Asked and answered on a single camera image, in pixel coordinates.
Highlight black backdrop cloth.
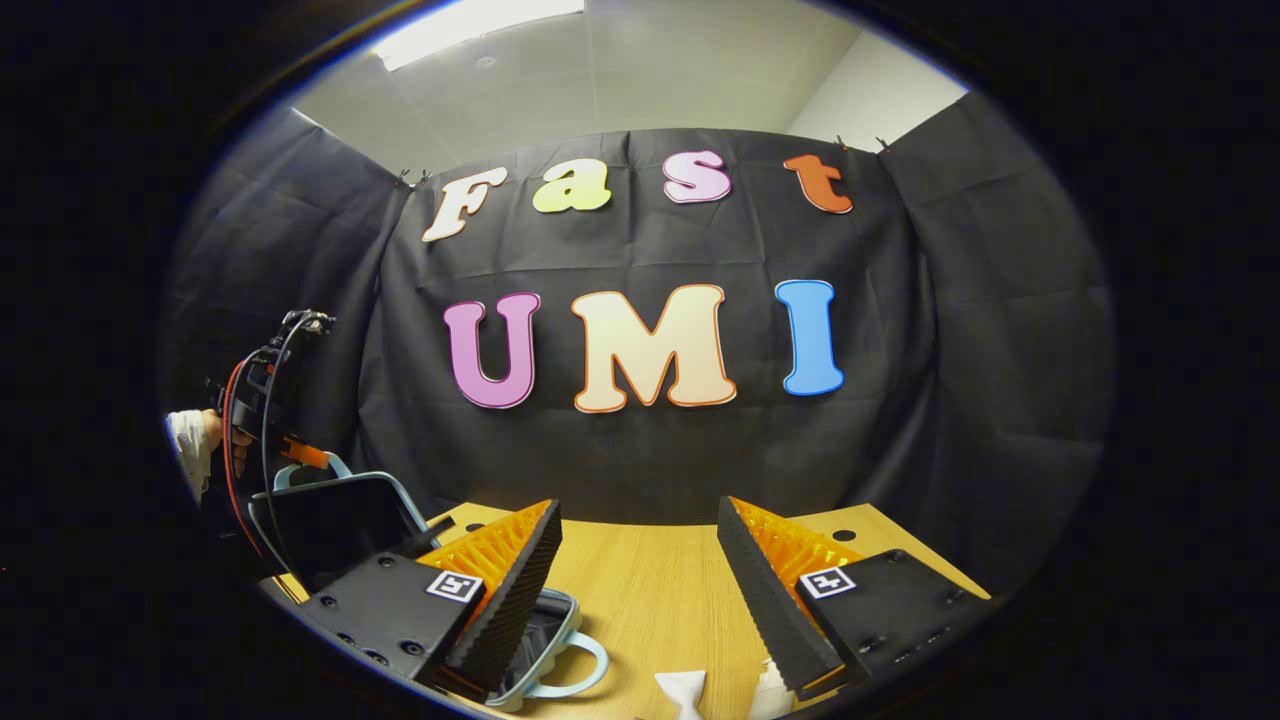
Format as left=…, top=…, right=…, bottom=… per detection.
left=160, top=90, right=1116, bottom=601

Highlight ceiling light panel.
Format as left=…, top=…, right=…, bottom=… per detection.
left=372, top=0, right=586, bottom=71

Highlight black cable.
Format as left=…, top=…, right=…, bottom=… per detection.
left=257, top=318, right=306, bottom=581

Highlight white skin care packet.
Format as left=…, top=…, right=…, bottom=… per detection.
left=750, top=660, right=801, bottom=720

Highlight red cable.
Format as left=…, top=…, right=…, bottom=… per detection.
left=221, top=355, right=269, bottom=561

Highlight light blue suitcase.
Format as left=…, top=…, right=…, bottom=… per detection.
left=248, top=452, right=611, bottom=713

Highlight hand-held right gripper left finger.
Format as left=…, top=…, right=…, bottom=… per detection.
left=298, top=499, right=564, bottom=703

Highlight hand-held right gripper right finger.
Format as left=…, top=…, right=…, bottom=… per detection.
left=716, top=496, right=993, bottom=702

